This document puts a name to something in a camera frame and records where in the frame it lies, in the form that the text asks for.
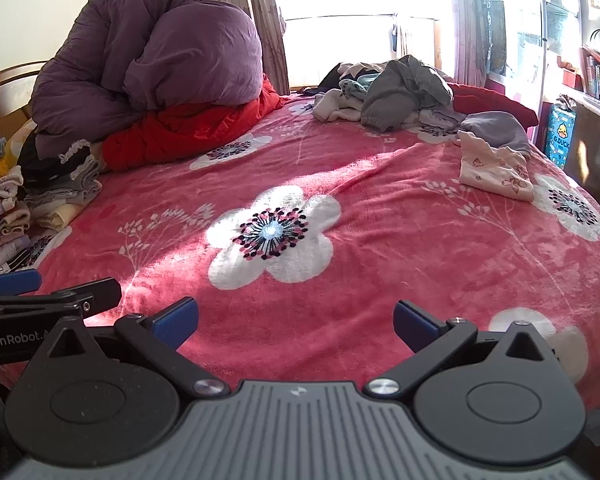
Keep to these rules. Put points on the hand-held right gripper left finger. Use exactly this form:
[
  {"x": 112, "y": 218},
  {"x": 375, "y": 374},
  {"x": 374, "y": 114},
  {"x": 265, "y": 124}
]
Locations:
[{"x": 176, "y": 322}]

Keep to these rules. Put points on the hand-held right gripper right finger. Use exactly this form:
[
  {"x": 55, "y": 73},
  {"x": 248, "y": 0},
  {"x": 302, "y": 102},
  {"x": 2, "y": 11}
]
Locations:
[{"x": 414, "y": 329}]

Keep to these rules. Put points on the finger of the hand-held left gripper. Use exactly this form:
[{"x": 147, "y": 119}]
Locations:
[
  {"x": 95, "y": 295},
  {"x": 10, "y": 282}
]

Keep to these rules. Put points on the pink fox print top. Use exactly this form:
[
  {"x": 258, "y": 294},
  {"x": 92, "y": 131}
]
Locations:
[{"x": 500, "y": 175}]

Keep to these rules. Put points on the stack of grey folded clothes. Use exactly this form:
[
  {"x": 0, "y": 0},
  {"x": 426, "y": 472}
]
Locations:
[{"x": 65, "y": 190}]

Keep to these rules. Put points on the pink floral blanket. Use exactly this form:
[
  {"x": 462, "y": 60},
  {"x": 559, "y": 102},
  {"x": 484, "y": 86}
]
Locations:
[{"x": 380, "y": 240}]

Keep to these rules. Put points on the red quilt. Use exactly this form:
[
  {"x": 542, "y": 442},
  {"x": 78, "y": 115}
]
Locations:
[{"x": 180, "y": 135}]

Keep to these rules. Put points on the wooden headboard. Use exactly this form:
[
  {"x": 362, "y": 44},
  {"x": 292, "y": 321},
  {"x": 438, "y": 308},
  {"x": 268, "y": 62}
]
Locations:
[{"x": 5, "y": 90}]

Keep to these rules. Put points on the lilac grey garment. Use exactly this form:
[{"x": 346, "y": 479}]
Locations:
[{"x": 495, "y": 130}]

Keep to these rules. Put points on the white garment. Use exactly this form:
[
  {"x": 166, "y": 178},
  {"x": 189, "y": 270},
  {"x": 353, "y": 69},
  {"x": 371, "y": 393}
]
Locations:
[{"x": 330, "y": 107}]

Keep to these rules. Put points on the dark red cloth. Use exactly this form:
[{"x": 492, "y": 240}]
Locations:
[{"x": 500, "y": 102}]

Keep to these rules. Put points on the purple duvet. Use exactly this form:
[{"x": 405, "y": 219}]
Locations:
[{"x": 155, "y": 60}]

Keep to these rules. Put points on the blue duck print bag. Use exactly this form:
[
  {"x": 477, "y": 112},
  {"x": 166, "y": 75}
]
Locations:
[{"x": 560, "y": 135}]

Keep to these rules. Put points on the teal printed garment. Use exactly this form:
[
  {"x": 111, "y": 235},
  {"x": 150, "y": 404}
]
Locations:
[{"x": 360, "y": 87}]

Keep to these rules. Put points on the dark wooden cabinet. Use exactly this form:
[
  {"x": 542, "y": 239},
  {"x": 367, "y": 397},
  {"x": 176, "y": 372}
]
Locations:
[{"x": 595, "y": 150}]

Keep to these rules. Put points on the black garment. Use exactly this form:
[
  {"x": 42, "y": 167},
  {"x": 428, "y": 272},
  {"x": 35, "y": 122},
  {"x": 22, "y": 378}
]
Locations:
[{"x": 332, "y": 77}]

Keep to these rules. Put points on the red box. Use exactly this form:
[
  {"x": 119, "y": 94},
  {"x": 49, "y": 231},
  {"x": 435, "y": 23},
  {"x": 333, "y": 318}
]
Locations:
[{"x": 572, "y": 77}]

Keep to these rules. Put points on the beige patterned curtain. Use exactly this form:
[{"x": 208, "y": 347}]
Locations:
[
  {"x": 265, "y": 20},
  {"x": 467, "y": 25}
]

